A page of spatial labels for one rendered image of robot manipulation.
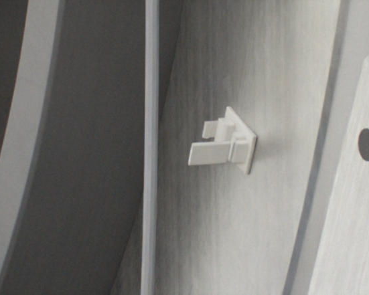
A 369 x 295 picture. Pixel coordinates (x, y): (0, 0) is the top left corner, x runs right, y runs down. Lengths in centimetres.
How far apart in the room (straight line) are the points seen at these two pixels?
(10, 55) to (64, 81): 89
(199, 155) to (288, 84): 4
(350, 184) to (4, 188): 20
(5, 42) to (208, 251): 90
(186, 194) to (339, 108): 12
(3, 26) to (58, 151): 88
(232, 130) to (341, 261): 9
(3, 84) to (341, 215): 100
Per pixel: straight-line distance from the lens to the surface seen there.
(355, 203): 87
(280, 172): 93
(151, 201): 96
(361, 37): 88
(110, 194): 102
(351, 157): 87
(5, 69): 186
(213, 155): 94
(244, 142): 95
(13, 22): 188
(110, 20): 98
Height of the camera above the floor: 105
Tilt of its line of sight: 5 degrees down
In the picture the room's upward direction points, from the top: 1 degrees counter-clockwise
